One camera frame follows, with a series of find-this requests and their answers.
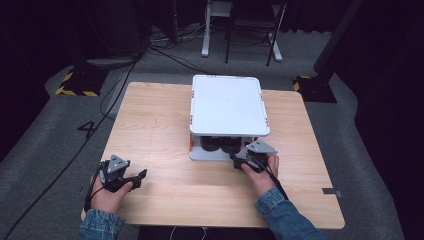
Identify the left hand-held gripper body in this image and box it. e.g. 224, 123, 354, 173
99, 154, 132, 193

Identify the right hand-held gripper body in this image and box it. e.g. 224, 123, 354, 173
237, 139, 279, 174

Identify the black shoe with green label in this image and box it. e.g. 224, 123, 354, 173
220, 135, 244, 155

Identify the white shoe rack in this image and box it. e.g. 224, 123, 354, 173
188, 74, 271, 163

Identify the person's right hand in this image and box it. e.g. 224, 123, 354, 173
240, 153, 281, 198

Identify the person's left hand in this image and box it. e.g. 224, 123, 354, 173
89, 175, 135, 215

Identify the grey tape strip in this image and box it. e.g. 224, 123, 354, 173
321, 187, 343, 198

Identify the black yellow striped stand base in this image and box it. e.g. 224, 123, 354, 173
54, 66, 109, 98
292, 75, 338, 104

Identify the grey flat floor plate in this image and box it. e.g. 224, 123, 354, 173
85, 57, 136, 69

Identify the white metal stand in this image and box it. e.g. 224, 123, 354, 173
201, 0, 284, 63

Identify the black folding chair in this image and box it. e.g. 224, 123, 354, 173
224, 0, 288, 67

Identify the black slanted pole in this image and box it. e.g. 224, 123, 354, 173
312, 0, 365, 77

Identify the left hand-held gripper black cable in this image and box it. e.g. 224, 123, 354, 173
83, 162, 105, 213

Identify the long black floor cable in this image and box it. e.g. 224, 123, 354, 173
0, 54, 143, 240

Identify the thin white cable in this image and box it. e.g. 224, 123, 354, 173
169, 226, 208, 240

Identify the bundle of floor cables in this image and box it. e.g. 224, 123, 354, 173
146, 23, 214, 76

